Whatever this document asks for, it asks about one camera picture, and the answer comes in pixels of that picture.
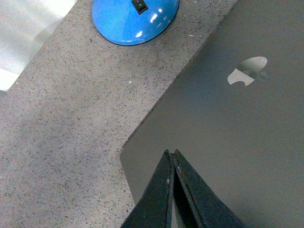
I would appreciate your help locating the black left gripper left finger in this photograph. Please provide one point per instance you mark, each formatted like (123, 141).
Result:
(154, 209)

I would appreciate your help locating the white curtain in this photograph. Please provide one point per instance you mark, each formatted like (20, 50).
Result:
(25, 25)

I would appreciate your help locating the grey laptop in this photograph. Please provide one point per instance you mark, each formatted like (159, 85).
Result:
(236, 113)

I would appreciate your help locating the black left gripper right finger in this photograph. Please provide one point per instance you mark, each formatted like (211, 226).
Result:
(207, 209)

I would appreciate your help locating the blue desk lamp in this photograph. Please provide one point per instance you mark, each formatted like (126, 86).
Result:
(132, 22)

